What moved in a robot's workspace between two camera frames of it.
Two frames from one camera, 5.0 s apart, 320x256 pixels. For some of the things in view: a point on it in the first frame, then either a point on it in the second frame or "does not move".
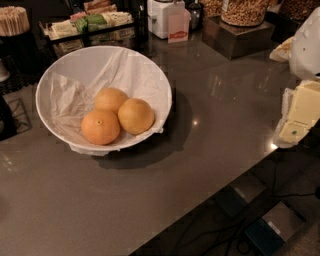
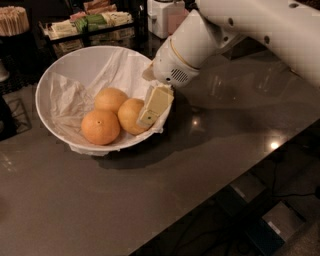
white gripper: (306, 50) → (169, 65)
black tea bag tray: (98, 24) does not move
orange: (135, 116) does not move
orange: (109, 99) does not move
